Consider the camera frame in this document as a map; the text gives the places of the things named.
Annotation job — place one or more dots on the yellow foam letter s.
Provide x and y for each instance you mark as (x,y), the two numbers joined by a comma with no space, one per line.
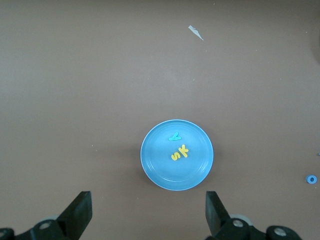
(175,156)

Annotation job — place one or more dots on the blue plate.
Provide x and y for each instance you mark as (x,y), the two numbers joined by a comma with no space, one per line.
(160,175)

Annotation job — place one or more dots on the teal foam letter y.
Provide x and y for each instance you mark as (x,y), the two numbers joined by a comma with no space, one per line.
(175,137)

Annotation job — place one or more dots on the white paper scrap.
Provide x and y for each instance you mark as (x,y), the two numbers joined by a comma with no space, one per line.
(196,32)

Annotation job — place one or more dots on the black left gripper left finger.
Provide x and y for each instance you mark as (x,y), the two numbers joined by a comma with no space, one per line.
(77,215)

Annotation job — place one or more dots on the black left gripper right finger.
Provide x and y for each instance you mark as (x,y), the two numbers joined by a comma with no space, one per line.
(217,215)

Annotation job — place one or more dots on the blue foam letter o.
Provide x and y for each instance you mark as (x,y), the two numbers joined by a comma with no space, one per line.
(308,179)

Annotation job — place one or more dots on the yellow foam letter k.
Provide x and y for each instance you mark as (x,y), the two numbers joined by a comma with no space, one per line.
(184,150)

